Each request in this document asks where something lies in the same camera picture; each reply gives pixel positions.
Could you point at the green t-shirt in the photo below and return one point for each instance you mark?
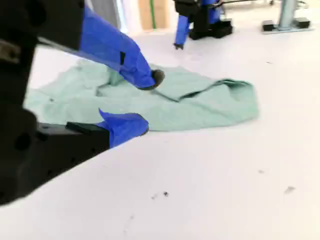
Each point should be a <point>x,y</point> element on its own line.
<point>200,107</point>

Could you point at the cardboard box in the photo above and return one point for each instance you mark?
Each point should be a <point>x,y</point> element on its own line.
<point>152,13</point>

